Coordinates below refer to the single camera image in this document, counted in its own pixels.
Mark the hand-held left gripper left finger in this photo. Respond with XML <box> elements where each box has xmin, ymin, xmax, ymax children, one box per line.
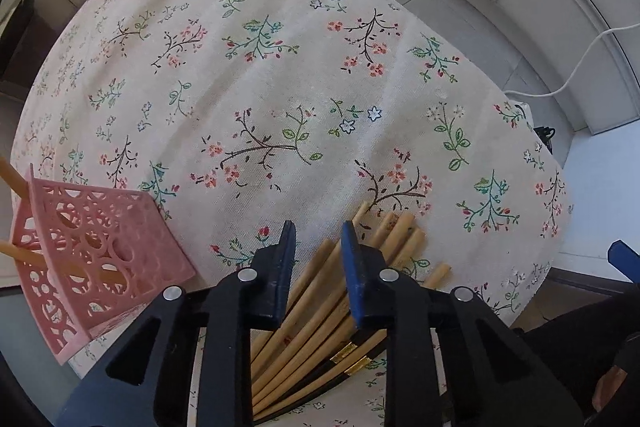
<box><xmin>55</xmin><ymin>220</ymin><xmax>297</xmax><ymax>427</ymax></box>

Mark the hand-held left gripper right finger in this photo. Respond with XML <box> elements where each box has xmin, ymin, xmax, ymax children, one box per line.
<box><xmin>340</xmin><ymin>221</ymin><xmax>586</xmax><ymax>427</ymax></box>

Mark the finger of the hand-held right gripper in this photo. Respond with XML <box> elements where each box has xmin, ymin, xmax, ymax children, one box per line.
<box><xmin>606</xmin><ymin>239</ymin><xmax>640</xmax><ymax>284</ymax></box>

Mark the bunch of bamboo chopsticks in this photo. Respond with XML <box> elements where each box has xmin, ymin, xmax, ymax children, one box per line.
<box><xmin>249</xmin><ymin>202</ymin><xmax>452</xmax><ymax>423</ymax></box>

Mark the black gold-banded chopstick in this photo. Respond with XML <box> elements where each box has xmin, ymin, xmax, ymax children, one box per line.
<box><xmin>254</xmin><ymin>341</ymin><xmax>390</xmax><ymax>423</ymax></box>
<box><xmin>252</xmin><ymin>329</ymin><xmax>388</xmax><ymax>410</ymax></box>

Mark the pink perforated plastic basket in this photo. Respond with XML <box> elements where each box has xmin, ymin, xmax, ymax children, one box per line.
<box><xmin>9</xmin><ymin>163</ymin><xmax>197</xmax><ymax>365</ymax></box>

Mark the plain bamboo chopstick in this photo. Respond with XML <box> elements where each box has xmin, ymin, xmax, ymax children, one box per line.
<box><xmin>0</xmin><ymin>240</ymin><xmax>128</xmax><ymax>286</ymax></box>
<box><xmin>0</xmin><ymin>156</ymin><xmax>31</xmax><ymax>202</ymax></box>

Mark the black clothing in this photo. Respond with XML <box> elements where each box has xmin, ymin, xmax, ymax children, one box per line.
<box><xmin>517</xmin><ymin>289</ymin><xmax>640</xmax><ymax>427</ymax></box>

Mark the black plug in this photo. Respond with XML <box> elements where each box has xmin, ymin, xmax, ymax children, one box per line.
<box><xmin>533</xmin><ymin>125</ymin><xmax>557</xmax><ymax>154</ymax></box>

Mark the white power strip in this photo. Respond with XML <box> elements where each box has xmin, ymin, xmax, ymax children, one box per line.
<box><xmin>504</xmin><ymin>91</ymin><xmax>535</xmax><ymax>130</ymax></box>

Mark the floral tablecloth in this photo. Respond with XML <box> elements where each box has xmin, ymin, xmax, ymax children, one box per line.
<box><xmin>10</xmin><ymin>0</ymin><xmax>576</xmax><ymax>427</ymax></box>

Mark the dark side table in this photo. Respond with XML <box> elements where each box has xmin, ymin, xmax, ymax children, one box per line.
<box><xmin>0</xmin><ymin>0</ymin><xmax>56</xmax><ymax>100</ymax></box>

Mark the white power cable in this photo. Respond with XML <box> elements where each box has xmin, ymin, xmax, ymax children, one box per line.
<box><xmin>502</xmin><ymin>23</ymin><xmax>640</xmax><ymax>98</ymax></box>

